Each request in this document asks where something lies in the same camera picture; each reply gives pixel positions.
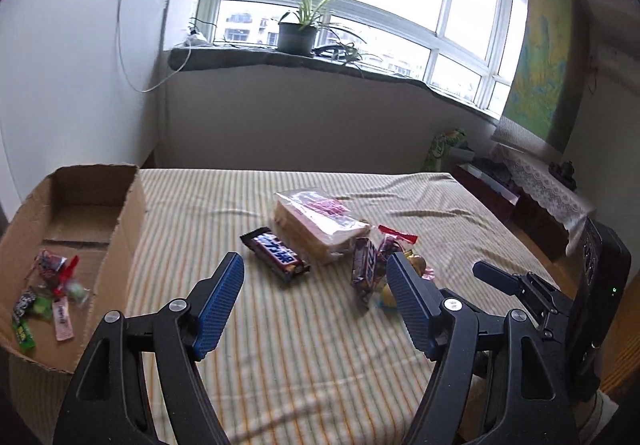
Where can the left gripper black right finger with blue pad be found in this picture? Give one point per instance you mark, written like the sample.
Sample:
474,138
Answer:
525,401

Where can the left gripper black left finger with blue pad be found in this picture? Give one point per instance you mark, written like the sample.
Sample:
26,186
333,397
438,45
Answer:
107,401

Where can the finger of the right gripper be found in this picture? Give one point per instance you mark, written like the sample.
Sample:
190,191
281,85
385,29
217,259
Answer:
510,284

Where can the pink snack sachet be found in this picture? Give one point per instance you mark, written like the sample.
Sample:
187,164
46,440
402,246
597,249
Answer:
61,317

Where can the brown braised egg pack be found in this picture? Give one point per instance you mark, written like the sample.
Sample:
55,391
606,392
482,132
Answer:
420,266

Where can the green snack sachet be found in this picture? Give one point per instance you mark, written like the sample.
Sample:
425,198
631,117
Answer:
23,336

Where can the small green jelly cup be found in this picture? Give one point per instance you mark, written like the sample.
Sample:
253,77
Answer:
76,292

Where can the yellow jelly cup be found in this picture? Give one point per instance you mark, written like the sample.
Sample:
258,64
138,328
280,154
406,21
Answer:
386,299

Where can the red clear bag of nuts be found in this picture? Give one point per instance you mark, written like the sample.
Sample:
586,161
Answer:
394,241

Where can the large Snickers bar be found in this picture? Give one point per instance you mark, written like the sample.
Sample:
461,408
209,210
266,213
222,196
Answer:
364,269

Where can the small Snickers bar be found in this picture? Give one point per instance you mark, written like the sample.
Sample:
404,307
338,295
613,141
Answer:
282,260

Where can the black patterned snack packet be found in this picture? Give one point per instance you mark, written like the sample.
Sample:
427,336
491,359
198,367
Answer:
23,304

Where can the red-edged bag of dates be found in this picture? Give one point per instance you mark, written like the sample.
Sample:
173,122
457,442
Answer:
55,270

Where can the lace cloth covered cabinet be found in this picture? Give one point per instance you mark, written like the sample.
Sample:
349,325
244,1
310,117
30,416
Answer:
532,175

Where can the dark wooden side table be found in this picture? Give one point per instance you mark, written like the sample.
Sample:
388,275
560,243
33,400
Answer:
498,199

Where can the dark object on cabinet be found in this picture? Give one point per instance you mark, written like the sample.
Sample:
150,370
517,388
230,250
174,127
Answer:
564,174

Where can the green patterned bag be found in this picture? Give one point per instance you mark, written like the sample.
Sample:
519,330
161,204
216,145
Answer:
447,149

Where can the cardboard box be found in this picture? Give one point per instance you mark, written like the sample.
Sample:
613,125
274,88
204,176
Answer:
92,216

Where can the bagged sliced bread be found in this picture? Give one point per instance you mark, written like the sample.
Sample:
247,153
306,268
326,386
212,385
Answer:
321,226

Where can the striped bed sheet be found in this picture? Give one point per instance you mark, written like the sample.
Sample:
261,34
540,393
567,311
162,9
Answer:
302,362

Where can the small potted plant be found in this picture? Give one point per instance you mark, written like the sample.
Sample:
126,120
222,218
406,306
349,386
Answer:
340,51

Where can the potted spider plant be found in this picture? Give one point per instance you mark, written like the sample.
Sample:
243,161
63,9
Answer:
298,28

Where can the dark windowsill cover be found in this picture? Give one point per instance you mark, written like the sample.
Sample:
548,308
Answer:
199,58

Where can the wall map poster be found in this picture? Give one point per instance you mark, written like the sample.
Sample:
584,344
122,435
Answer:
546,91

